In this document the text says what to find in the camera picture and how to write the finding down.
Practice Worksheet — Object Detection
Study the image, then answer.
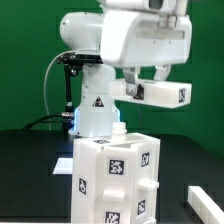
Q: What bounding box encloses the white door panel front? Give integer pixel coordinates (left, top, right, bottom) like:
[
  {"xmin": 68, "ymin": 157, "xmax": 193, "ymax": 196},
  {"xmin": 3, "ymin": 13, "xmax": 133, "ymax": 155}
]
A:
[{"xmin": 94, "ymin": 144, "xmax": 136, "ymax": 224}]

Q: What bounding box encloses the white cabinet box body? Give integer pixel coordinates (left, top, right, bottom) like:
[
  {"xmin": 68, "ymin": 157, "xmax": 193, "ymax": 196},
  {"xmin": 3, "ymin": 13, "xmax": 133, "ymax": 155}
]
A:
[{"xmin": 71, "ymin": 122, "xmax": 160, "ymax": 224}]

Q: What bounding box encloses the white cabinet block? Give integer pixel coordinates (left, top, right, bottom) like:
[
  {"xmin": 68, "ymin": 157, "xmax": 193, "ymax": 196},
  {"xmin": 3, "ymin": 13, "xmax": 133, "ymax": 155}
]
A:
[{"xmin": 109, "ymin": 78, "xmax": 192, "ymax": 108}]

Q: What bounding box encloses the black camera on stand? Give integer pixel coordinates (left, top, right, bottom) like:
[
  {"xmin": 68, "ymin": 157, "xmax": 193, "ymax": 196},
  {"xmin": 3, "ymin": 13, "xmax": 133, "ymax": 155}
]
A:
[{"xmin": 56, "ymin": 51, "xmax": 102, "ymax": 135}]

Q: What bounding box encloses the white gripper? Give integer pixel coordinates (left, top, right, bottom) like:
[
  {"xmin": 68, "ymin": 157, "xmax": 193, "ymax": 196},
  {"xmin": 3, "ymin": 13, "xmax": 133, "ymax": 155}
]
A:
[{"xmin": 100, "ymin": 10, "xmax": 192, "ymax": 97}]

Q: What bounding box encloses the white cabinet door panel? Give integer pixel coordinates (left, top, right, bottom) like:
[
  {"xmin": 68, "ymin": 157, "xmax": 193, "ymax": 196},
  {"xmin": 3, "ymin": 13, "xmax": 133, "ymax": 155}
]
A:
[{"xmin": 135, "ymin": 136, "xmax": 160, "ymax": 224}]

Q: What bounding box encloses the white marker sheet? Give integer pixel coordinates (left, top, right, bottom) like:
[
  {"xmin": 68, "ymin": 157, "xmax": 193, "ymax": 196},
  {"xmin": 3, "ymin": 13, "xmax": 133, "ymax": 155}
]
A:
[{"xmin": 53, "ymin": 158, "xmax": 73, "ymax": 175}]

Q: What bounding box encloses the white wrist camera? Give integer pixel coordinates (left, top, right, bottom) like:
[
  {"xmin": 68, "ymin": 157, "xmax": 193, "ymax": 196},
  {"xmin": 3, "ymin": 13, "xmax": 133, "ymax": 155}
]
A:
[{"xmin": 97, "ymin": 0, "xmax": 177, "ymax": 13}]

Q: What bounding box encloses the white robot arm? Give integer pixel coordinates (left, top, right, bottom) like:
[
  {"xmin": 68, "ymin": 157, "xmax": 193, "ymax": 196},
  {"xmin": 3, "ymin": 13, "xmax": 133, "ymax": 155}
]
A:
[{"xmin": 60, "ymin": 0, "xmax": 192, "ymax": 137}]

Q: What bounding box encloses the white bar piece right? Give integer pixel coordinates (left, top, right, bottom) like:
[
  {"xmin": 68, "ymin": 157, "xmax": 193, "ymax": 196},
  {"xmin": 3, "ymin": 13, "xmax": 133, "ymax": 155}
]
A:
[{"xmin": 187, "ymin": 186, "xmax": 224, "ymax": 224}]

